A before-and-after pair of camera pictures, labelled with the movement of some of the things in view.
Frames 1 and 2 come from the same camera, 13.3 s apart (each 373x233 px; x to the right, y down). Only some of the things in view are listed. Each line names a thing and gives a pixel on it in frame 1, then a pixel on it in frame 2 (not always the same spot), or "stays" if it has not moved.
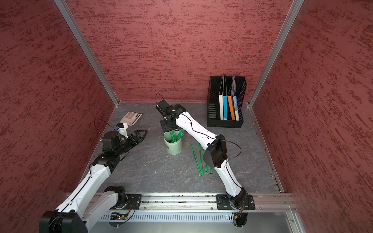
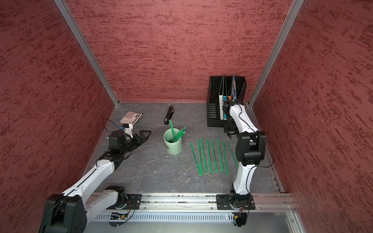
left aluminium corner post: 64,9 stays
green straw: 202,156 stays
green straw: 199,173 stays
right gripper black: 166,127 → 230,132
